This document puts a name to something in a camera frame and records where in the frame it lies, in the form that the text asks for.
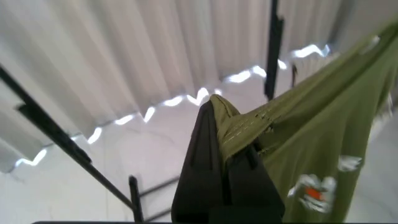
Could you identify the black clothes rack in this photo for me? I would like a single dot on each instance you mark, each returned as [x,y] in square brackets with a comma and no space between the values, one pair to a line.
[59,138]

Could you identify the green long-sleeved shirt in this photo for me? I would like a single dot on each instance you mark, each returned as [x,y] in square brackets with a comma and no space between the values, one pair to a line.
[311,124]

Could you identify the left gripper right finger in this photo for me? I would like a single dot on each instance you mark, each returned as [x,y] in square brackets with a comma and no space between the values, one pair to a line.
[252,189]

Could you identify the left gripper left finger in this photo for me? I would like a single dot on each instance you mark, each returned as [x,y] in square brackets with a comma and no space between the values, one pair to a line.
[199,174]

